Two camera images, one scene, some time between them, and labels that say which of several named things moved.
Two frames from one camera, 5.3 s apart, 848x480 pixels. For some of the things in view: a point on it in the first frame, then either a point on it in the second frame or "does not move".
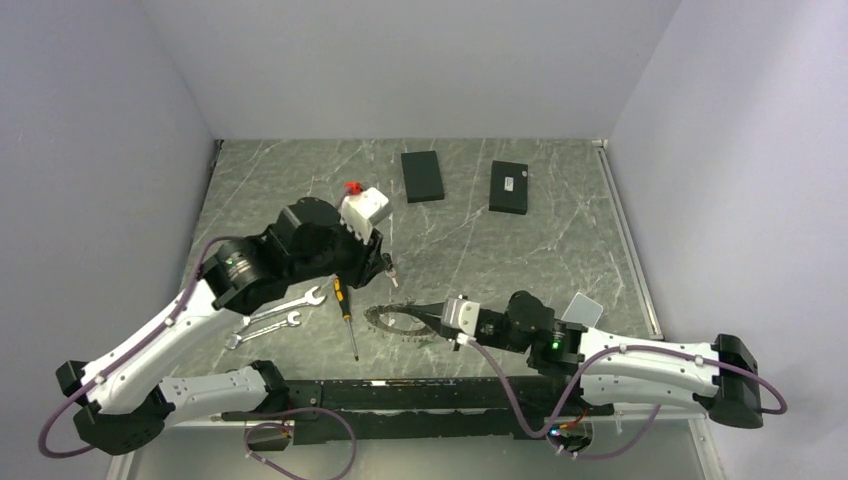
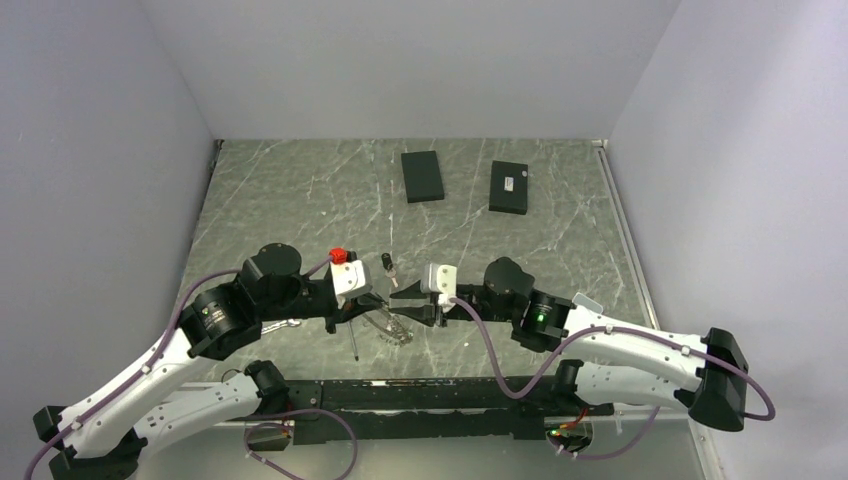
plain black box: [422, 176] does not move
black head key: [390, 272] does not move
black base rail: [336, 411] does not move
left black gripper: [368, 256] -> [352, 308]
